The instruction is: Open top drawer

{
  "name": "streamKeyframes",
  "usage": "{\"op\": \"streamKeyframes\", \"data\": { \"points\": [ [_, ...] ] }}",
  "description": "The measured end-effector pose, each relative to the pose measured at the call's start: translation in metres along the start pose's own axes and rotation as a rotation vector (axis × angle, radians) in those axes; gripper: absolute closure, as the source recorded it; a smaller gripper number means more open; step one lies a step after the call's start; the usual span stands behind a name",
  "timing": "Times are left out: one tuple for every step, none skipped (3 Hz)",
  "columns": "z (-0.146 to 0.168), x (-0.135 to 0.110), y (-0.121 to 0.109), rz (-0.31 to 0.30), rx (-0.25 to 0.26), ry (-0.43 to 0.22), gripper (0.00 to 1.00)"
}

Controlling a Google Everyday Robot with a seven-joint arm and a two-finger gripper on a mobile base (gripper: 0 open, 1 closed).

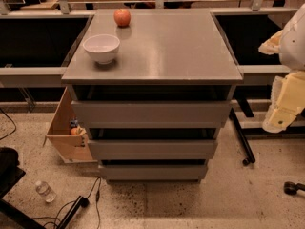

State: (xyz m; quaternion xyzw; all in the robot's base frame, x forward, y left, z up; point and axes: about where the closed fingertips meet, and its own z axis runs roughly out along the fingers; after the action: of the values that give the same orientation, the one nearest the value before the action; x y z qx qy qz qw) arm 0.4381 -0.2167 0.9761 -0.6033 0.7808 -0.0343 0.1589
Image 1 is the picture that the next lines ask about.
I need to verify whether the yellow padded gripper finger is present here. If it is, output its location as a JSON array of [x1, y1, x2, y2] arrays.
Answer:
[[258, 31, 282, 55], [262, 71, 305, 133]]

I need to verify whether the grey top drawer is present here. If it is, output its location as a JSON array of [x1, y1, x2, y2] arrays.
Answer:
[[71, 101, 231, 128]]

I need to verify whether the grey drawer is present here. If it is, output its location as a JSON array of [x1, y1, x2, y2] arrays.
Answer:
[[71, 101, 231, 128], [100, 165, 208, 181], [88, 140, 217, 160]]

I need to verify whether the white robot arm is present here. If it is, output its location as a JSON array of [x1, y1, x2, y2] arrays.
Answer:
[[258, 5, 305, 133]]

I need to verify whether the grey drawer cabinet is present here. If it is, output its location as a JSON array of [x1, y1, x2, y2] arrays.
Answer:
[[62, 9, 243, 170]]

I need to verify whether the grey bottom drawer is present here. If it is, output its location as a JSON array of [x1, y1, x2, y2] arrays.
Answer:
[[100, 165, 208, 181]]

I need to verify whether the grey middle drawer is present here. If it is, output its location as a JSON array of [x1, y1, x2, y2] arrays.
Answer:
[[88, 140, 217, 160]]

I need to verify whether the black metal leg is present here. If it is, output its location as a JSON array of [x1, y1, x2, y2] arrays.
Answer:
[[230, 109, 255, 166]]

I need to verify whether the black caster wheel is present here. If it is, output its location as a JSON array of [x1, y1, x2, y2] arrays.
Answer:
[[283, 181, 305, 195]]

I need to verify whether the red apple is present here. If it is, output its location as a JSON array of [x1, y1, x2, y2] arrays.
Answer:
[[113, 9, 131, 27]]

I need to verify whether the white ceramic bowl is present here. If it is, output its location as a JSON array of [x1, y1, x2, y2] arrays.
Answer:
[[83, 34, 120, 64]]

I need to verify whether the small orange fruit in box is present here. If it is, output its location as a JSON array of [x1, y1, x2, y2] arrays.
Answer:
[[70, 128, 80, 135]]

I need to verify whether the cardboard box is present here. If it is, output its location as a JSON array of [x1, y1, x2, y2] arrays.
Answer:
[[46, 89, 93, 163]]

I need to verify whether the clear plastic water bottle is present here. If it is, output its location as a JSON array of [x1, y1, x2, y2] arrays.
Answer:
[[35, 180, 56, 203]]

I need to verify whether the black chair base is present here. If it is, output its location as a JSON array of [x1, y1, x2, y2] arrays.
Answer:
[[0, 147, 91, 229]]

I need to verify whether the black floor cable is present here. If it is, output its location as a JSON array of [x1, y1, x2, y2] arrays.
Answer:
[[31, 177, 103, 229]]

